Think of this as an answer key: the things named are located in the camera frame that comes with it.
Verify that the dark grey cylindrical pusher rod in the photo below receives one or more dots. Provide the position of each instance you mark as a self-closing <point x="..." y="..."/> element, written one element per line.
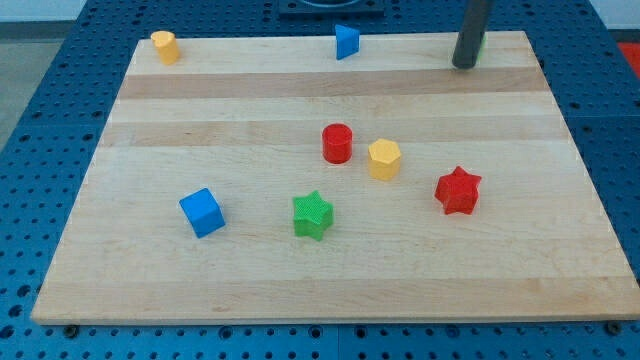
<point x="471" y="35"/>

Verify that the red star block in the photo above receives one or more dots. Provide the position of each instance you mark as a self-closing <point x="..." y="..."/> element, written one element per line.
<point x="458" y="192"/>

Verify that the blue triangle block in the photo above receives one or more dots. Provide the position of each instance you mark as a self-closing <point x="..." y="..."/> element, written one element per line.
<point x="347" y="41"/>

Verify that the blue cube block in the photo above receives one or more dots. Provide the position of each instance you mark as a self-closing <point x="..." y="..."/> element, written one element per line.
<point x="203" y="212"/>

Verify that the light wooden board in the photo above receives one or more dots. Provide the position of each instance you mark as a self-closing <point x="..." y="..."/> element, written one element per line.
<point x="244" y="117"/>

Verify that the green block behind rod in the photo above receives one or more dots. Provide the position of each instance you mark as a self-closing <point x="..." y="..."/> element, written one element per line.
<point x="481" y="48"/>

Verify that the green star block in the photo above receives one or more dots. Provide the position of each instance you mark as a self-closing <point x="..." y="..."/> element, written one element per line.
<point x="312" y="216"/>

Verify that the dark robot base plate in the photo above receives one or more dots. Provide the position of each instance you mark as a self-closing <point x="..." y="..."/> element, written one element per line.
<point x="295" y="8"/>

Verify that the red cylinder block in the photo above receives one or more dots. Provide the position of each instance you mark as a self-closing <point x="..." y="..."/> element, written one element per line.
<point x="337" y="143"/>

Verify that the yellow hexagon block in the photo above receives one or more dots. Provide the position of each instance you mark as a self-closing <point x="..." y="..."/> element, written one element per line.
<point x="384" y="158"/>

